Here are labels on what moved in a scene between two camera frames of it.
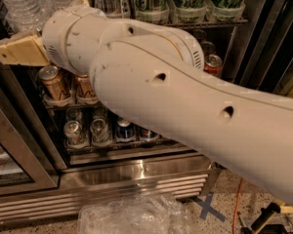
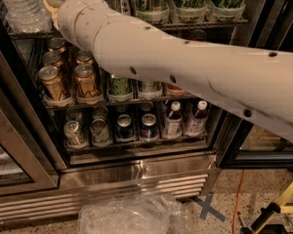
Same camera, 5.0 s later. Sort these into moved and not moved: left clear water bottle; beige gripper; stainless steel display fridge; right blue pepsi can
Moved: beige gripper
Not moved: left clear water bottle; stainless steel display fridge; right blue pepsi can
